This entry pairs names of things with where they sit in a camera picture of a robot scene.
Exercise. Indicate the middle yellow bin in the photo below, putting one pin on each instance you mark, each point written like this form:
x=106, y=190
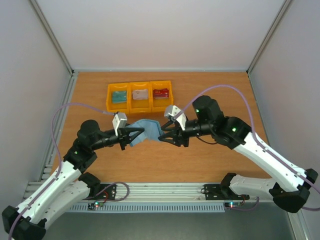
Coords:
x=143, y=106

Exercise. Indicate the left yellow bin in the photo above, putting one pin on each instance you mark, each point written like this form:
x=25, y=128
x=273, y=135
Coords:
x=124, y=107

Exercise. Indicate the teal card holder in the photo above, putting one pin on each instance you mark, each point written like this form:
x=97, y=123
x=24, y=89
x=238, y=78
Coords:
x=152, y=131

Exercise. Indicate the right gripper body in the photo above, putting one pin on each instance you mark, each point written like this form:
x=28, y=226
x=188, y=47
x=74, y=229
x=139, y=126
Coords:
x=180, y=135

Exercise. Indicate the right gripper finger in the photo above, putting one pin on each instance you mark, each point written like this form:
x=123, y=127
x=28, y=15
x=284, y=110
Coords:
x=169, y=138
x=170, y=126

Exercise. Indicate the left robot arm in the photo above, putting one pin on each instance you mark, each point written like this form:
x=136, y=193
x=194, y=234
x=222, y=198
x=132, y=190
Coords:
x=67, y=185

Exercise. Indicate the left circuit board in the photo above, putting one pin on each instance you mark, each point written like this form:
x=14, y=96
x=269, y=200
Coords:
x=94, y=205

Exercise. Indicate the grey slotted cable duct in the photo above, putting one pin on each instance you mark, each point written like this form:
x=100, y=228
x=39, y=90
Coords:
x=148, y=207

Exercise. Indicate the right yellow bin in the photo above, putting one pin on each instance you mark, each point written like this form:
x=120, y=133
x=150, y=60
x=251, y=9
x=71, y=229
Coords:
x=161, y=104

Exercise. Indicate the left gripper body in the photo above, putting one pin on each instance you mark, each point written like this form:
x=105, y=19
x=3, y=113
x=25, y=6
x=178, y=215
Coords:
x=123, y=137

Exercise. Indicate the yellow bin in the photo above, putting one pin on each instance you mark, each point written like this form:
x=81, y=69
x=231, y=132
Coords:
x=124, y=107
x=161, y=104
x=143, y=106

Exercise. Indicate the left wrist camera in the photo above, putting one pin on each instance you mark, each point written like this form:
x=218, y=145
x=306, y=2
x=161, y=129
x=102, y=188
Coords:
x=119, y=121

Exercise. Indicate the aluminium front rail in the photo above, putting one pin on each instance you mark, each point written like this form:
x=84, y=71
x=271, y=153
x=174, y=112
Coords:
x=149, y=192

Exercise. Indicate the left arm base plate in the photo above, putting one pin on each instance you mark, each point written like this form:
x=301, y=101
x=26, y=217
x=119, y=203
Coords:
x=104, y=191

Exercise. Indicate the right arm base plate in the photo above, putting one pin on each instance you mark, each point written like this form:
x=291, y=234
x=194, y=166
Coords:
x=214, y=192

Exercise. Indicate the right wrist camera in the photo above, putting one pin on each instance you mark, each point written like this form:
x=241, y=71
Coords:
x=176, y=115

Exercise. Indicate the right circuit board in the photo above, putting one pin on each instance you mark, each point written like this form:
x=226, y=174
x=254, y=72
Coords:
x=233, y=204

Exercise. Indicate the red cards stack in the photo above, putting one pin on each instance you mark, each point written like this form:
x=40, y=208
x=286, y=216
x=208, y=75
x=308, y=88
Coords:
x=162, y=93

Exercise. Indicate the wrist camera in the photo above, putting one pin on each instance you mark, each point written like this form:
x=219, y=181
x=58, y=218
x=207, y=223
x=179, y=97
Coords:
x=119, y=121
x=176, y=115

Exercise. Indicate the circuit board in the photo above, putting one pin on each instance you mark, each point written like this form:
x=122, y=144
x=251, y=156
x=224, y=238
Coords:
x=233, y=204
x=94, y=205

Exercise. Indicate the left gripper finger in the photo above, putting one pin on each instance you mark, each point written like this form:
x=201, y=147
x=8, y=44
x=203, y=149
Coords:
x=134, y=130
x=136, y=137

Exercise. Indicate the white pink cards stack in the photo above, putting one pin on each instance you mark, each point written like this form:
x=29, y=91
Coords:
x=140, y=94

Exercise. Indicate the teal cards stack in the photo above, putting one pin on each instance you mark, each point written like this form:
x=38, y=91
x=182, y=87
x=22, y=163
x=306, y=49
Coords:
x=119, y=97

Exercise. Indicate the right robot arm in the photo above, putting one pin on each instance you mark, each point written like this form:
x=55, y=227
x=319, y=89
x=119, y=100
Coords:
x=288, y=185

